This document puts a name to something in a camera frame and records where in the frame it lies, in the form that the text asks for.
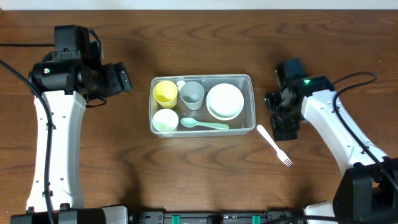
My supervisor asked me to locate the white plastic fork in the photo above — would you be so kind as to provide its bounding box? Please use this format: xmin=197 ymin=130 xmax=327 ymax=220
xmin=256 ymin=124 xmax=293 ymax=167

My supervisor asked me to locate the yellow plastic cup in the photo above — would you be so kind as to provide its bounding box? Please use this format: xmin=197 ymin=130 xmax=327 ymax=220
xmin=152 ymin=80 xmax=178 ymax=109

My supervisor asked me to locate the light blue plastic bowl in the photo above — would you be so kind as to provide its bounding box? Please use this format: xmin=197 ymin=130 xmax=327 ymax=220
xmin=207 ymin=105 xmax=244 ymax=121

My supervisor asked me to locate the white plastic bowl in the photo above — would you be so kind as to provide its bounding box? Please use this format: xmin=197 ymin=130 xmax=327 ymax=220
xmin=206 ymin=83 xmax=244 ymax=108

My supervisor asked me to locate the white plastic cup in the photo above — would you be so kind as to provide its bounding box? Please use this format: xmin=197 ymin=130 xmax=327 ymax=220
xmin=152 ymin=109 xmax=179 ymax=132

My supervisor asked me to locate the grey plastic cup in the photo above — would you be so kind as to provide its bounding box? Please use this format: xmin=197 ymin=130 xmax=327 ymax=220
xmin=180 ymin=82 xmax=205 ymax=110

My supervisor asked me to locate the pale green plastic spoon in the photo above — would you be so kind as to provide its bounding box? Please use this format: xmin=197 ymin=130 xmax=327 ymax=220
xmin=180 ymin=118 xmax=229 ymax=130

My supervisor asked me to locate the yellow plastic bowl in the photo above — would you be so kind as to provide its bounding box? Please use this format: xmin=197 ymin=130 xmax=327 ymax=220
xmin=210 ymin=111 xmax=239 ymax=121

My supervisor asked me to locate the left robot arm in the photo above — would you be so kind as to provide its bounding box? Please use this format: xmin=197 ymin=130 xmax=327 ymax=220
xmin=11 ymin=25 xmax=131 ymax=223

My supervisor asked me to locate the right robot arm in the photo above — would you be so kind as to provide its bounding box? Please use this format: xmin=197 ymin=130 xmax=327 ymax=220
xmin=256 ymin=58 xmax=397 ymax=223

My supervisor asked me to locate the clear plastic container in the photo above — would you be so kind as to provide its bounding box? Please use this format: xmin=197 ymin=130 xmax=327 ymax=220
xmin=149 ymin=73 xmax=256 ymax=138

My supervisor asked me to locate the left black cable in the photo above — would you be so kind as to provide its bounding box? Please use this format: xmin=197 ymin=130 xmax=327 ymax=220
xmin=0 ymin=42 xmax=57 ymax=224

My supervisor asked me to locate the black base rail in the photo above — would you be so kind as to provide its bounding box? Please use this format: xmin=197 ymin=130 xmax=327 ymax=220
xmin=127 ymin=210 xmax=300 ymax=224

